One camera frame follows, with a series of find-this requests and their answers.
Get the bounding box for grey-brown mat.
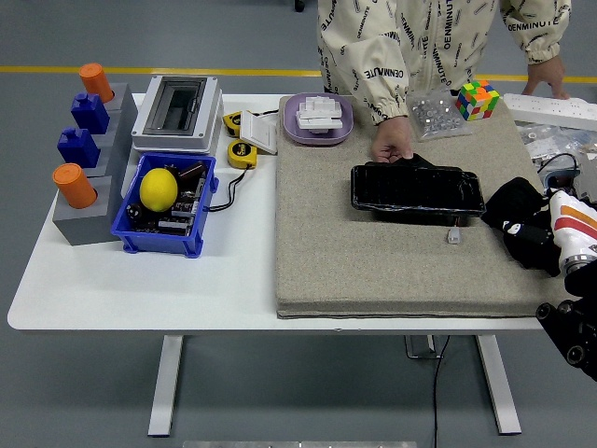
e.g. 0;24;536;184
274;94;589;320

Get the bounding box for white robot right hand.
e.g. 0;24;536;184
501;186;597;277

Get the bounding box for colourful puzzle cube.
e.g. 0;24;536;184
454;79;501;122

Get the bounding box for white switch parts stack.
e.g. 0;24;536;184
295;92;346;134

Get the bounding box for white wall switch plate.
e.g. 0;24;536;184
240;111;280;156

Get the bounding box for black floor cable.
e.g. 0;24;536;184
431;334;452;448

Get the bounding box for grey table bracket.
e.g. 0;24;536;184
404;334;444;360

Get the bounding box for blue block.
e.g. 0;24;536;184
70;92;111;135
56;127;102;169

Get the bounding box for clear bags of small parts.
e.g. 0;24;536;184
515;119;597;165

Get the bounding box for person's right hand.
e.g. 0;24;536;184
370;114;415;163

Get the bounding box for person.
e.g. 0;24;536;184
316;0;573;125

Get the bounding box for yellow tape measure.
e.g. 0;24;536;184
226;138;258;170
222;110;253;139

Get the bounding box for thin black wire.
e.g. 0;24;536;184
204;166;251;214

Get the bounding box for yellow lemon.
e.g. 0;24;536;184
139;167;179;214

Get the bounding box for white power strip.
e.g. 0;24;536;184
503;92;597;132

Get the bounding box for dark circuit board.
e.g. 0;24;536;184
125;160;209;234

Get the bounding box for grey electrical enclosure box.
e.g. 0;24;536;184
130;75;225;156

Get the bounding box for white table leg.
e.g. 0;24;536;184
475;334;522;436
147;334;184;438

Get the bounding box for grey metal part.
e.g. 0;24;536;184
572;151;597;205

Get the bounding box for person's left hand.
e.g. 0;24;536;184
521;54;571;100

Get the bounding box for orange cylinder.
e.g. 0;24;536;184
51;162;98;209
77;63;116;104

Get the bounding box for blue plastic bin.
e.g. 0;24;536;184
110;151;219;259

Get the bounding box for purple dish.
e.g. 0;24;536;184
282;91;354;147

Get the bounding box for grey stepped block holder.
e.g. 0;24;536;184
51;82;140;247

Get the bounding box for clear bag of metal nuts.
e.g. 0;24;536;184
406;85;475;143

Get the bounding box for black glossy panel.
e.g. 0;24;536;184
350;152;486;226

